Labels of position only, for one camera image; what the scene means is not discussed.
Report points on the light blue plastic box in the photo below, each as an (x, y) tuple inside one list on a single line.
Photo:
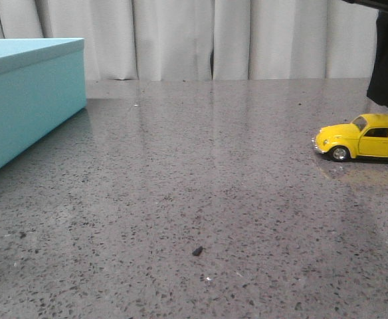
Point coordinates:
[(42, 84)]

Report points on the small black debris piece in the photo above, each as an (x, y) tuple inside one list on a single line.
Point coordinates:
[(197, 251)]

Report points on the white pleated curtain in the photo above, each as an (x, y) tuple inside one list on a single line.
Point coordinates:
[(205, 40)]

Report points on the yellow toy beetle car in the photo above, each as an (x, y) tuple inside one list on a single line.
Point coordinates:
[(365, 136)]

